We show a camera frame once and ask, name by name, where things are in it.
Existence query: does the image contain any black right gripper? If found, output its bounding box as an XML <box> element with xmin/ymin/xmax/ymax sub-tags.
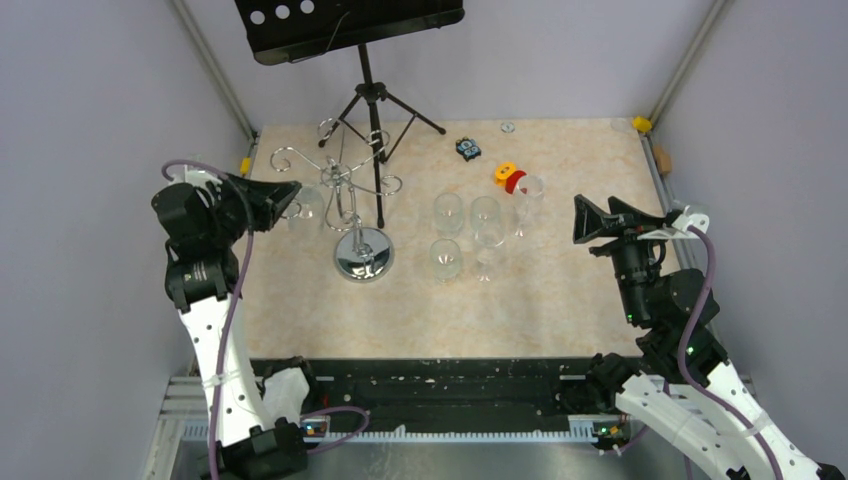
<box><xmin>572</xmin><ymin>193</ymin><xmax>670</xmax><ymax>324</ymax></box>

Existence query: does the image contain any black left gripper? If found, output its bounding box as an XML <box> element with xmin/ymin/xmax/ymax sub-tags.
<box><xmin>207</xmin><ymin>170</ymin><xmax>301</xmax><ymax>244</ymax></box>

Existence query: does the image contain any large plain wine glass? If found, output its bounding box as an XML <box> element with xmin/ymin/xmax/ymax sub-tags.
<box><xmin>513</xmin><ymin>175</ymin><xmax>545</xmax><ymax>238</ymax></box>

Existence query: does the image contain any tall wine glass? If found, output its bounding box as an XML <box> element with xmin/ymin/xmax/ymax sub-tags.
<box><xmin>474</xmin><ymin>222</ymin><xmax>505</xmax><ymax>282</ymax></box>

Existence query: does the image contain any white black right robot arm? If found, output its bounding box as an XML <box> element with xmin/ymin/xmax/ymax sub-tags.
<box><xmin>560</xmin><ymin>195</ymin><xmax>841</xmax><ymax>479</ymax></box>

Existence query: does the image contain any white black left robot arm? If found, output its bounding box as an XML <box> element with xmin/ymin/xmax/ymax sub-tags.
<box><xmin>151</xmin><ymin>172</ymin><xmax>321</xmax><ymax>479</ymax></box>

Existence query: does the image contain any chrome wine glass rack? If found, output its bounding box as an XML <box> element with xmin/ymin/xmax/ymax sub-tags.
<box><xmin>269</xmin><ymin>127</ymin><xmax>403</xmax><ymax>283</ymax></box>

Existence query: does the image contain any small wooden block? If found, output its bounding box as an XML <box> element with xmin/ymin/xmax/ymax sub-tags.
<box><xmin>652</xmin><ymin>145</ymin><xmax>673</xmax><ymax>176</ymax></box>

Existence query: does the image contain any red round toy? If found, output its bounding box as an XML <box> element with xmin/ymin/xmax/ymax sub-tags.
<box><xmin>505</xmin><ymin>170</ymin><xmax>527</xmax><ymax>195</ymax></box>

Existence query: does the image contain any black blue small device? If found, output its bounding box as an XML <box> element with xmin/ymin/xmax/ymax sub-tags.
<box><xmin>455</xmin><ymin>137</ymin><xmax>482</xmax><ymax>162</ymax></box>

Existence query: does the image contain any black music stand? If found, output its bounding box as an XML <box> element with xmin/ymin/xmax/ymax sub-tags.
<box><xmin>233</xmin><ymin>0</ymin><xmax>466</xmax><ymax>230</ymax></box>

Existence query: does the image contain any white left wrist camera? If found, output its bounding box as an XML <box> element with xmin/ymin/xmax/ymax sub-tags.
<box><xmin>179</xmin><ymin>166</ymin><xmax>223</xmax><ymax>191</ymax></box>

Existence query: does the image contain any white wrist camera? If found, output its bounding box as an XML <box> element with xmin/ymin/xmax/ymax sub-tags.
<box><xmin>179</xmin><ymin>166</ymin><xmax>223</xmax><ymax>191</ymax></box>
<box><xmin>638</xmin><ymin>205</ymin><xmax>710</xmax><ymax>241</ymax></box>

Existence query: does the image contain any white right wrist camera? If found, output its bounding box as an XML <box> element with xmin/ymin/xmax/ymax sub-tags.
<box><xmin>638</xmin><ymin>205</ymin><xmax>710</xmax><ymax>241</ymax></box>

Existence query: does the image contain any yellow corner bracket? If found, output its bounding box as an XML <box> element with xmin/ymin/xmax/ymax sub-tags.
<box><xmin>631</xmin><ymin>116</ymin><xmax>653</xmax><ymax>134</ymax></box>

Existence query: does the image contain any yellow ring toy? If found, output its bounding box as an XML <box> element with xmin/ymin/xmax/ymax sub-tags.
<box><xmin>494</xmin><ymin>162</ymin><xmax>516</xmax><ymax>186</ymax></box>

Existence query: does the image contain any aluminium frame post left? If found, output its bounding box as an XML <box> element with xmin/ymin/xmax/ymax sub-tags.
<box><xmin>168</xmin><ymin>0</ymin><xmax>258</xmax><ymax>142</ymax></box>

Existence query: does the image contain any aluminium frame post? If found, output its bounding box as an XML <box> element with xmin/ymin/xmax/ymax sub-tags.
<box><xmin>648</xmin><ymin>0</ymin><xmax>734</xmax><ymax>129</ymax></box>
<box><xmin>168</xmin><ymin>0</ymin><xmax>258</xmax><ymax>142</ymax></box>

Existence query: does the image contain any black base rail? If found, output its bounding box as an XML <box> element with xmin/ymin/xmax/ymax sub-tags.
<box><xmin>248</xmin><ymin>356</ymin><xmax>664</xmax><ymax>435</ymax></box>

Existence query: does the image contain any aluminium frame post right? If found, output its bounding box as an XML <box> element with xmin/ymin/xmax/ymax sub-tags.
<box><xmin>648</xmin><ymin>0</ymin><xmax>734</xmax><ymax>129</ymax></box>

